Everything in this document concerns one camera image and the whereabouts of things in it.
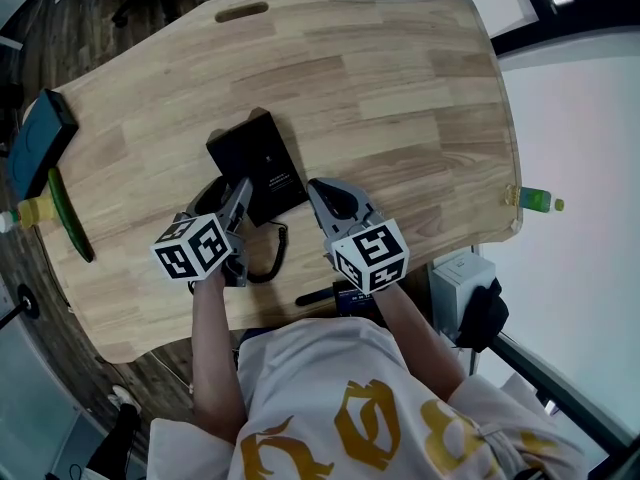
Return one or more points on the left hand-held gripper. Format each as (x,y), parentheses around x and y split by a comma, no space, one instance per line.
(192,248)

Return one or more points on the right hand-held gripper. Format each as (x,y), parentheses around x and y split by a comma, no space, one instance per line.
(372,258)

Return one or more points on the person's right forearm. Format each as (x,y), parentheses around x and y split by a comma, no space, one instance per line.
(420,348)

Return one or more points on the person's left forearm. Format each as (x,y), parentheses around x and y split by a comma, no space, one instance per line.
(215,358)

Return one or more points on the black phone base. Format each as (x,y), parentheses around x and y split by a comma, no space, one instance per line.
(275,158)

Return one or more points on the black smartphone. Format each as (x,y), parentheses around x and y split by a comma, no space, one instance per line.
(355,300)

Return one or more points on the white cabinet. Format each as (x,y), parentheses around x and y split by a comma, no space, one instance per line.
(460,288)

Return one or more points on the green cucumber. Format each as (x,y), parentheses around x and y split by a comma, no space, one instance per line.
(70,218)

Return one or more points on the black bag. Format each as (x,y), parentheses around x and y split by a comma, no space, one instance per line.
(482,318)

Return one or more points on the yellow drink bottle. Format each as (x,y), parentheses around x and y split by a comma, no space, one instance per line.
(35,213)

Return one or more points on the teal box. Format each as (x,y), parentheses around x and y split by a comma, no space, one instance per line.
(37,143)

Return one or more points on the green drink bottle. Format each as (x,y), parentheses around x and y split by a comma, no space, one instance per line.
(535,199)

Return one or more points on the black round-base stand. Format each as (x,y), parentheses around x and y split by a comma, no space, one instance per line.
(27,300)

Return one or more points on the black window frame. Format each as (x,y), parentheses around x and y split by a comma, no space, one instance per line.
(530,28)

